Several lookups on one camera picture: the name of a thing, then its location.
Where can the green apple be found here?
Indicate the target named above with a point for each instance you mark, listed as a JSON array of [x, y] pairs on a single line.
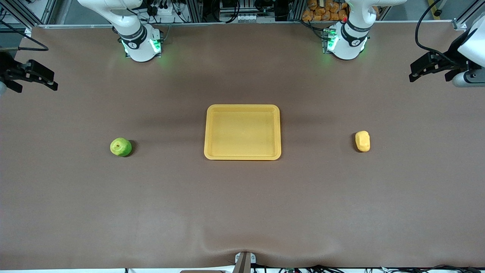
[[121, 147]]

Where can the metal table corner bracket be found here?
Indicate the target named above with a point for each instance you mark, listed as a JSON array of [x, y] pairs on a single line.
[[459, 24]]

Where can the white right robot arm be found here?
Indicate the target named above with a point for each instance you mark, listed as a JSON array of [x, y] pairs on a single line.
[[138, 47]]

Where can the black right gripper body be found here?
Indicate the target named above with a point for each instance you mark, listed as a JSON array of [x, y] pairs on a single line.
[[7, 67]]

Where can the bag of orange items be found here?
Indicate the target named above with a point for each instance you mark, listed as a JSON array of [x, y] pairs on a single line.
[[326, 9]]

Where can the yellow plastic tray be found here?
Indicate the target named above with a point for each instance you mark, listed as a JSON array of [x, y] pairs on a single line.
[[242, 132]]

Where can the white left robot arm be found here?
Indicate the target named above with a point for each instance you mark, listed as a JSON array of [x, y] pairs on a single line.
[[346, 45]]

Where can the grey metal mount bracket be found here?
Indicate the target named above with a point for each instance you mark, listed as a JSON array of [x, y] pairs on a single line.
[[245, 262]]

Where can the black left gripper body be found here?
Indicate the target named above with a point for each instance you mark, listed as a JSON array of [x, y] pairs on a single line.
[[453, 57]]

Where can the white power strip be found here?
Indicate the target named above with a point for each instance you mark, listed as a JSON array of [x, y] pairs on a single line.
[[163, 8]]

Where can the table cover mat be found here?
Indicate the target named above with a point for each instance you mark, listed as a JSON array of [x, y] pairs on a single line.
[[242, 212]]

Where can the yellow potato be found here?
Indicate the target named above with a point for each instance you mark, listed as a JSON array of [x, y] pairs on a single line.
[[362, 141]]

